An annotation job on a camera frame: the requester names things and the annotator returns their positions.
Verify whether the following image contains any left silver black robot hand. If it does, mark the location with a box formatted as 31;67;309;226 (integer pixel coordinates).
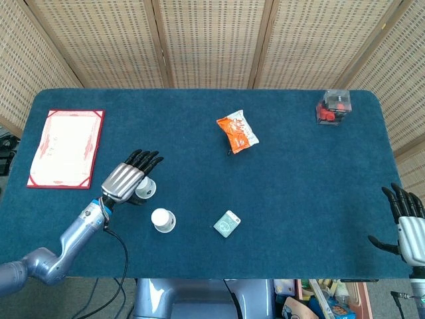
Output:
100;149;165;205

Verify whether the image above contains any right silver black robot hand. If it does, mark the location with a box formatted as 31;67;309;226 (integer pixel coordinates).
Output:
367;182;425;266

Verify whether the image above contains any white floral paper cup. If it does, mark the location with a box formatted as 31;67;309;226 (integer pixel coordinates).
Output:
134;175;157;200
150;207;177;234

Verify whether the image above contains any red bordered certificate folder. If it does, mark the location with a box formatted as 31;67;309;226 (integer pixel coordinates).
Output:
26;109;106;190

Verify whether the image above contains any green white tissue pack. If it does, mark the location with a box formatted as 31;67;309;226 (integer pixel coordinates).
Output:
212;209;242;239

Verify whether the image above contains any pink bin of clutter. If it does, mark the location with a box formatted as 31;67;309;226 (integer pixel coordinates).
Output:
274;278;371;319

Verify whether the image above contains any dark equipment on floor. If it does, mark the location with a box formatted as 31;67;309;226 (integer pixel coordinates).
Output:
0;128;20;177

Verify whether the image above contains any orange white snack bag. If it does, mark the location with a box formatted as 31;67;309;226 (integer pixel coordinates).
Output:
216;110;260;156

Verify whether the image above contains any silver-blue robot torso base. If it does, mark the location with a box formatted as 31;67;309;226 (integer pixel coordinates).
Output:
132;278;276;319

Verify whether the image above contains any blue fuzzy tablecloth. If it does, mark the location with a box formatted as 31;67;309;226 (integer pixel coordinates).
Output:
0;88;412;280

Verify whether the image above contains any red black toy vehicle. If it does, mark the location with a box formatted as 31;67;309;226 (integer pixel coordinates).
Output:
317;96;348;123

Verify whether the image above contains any clear plastic display box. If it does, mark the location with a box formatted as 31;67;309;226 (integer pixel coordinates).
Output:
315;88;352;126

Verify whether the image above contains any woven rattan folding screen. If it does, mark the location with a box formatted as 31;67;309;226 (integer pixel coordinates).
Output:
0;0;425;193

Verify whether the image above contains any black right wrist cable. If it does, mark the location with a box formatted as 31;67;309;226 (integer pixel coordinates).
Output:
390;290;416;319

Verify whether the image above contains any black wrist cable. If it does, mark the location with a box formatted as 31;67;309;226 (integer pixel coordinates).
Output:
78;225;129;319
390;290;416;319

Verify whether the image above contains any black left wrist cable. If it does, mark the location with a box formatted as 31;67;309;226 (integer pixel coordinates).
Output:
78;225;129;319

